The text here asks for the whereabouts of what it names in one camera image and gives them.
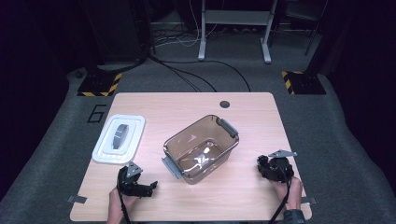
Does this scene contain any clear brown plastic storage box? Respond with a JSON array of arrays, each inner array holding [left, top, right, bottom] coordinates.
[[161, 114, 241, 186]]

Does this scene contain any white bin lid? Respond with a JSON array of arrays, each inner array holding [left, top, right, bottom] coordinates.
[[92, 113, 147, 165]]

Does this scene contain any dark equipment cabinet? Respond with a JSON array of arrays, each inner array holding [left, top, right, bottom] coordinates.
[[83, 0, 153, 64]]

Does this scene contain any person's left hand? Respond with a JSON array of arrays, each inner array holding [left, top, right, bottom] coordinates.
[[107, 187, 141, 218]]

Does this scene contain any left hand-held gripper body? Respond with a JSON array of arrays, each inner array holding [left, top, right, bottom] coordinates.
[[116, 161, 144, 198]]

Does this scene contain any left hand-held gripper black cable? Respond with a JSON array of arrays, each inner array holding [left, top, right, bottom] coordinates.
[[116, 174, 132, 224]]

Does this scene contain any black floor cable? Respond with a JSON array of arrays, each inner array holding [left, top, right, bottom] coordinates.
[[148, 54, 252, 93], [148, 55, 218, 93]]

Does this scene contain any person's right hand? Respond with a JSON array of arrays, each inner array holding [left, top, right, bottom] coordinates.
[[270, 175, 304, 211]]

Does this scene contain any right hand-held gripper black cable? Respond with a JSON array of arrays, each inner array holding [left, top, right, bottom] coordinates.
[[268, 161, 293, 224]]

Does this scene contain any white floor cable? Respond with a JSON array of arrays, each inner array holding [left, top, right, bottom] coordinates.
[[153, 0, 219, 49]]

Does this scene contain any black stand with striped base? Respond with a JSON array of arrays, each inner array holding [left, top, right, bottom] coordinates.
[[281, 0, 335, 95], [77, 0, 123, 97]]

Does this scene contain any hand-held gripper black cable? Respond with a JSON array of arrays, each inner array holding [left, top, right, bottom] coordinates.
[[268, 161, 293, 224], [116, 174, 132, 224]]

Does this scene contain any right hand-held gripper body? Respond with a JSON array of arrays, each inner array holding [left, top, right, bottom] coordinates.
[[261, 149, 299, 184]]

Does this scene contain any white metal desk frame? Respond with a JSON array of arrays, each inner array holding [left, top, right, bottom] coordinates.
[[197, 0, 279, 64]]

